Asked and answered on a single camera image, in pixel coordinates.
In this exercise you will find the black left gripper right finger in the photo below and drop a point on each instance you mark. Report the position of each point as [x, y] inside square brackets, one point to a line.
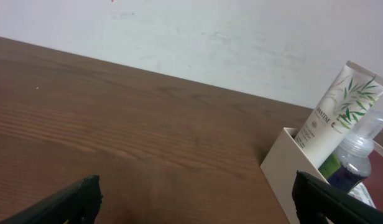
[318, 202]

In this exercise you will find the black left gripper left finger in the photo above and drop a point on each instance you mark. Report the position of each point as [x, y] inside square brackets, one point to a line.
[78, 203]

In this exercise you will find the green white soap bar box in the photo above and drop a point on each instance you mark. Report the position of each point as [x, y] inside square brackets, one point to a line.
[361, 193]

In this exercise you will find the clear purple soap pump bottle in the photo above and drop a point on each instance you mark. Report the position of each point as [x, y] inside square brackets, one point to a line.
[349, 163]

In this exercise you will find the white Pantene conditioner tube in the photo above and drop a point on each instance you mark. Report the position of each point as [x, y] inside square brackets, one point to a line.
[350, 96]

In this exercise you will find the white box pink interior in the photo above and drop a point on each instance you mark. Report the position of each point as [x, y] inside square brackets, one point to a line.
[285, 158]

